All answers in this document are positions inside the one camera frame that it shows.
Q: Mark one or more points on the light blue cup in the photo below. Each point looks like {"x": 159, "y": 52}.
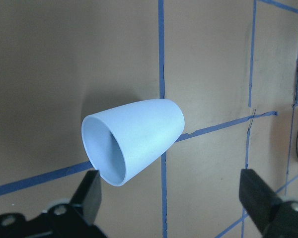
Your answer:
{"x": 123, "y": 141}

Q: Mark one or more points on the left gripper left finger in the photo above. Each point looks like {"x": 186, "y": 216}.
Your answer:
{"x": 73, "y": 219}

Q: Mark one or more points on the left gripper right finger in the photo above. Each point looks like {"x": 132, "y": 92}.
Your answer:
{"x": 273, "y": 216}

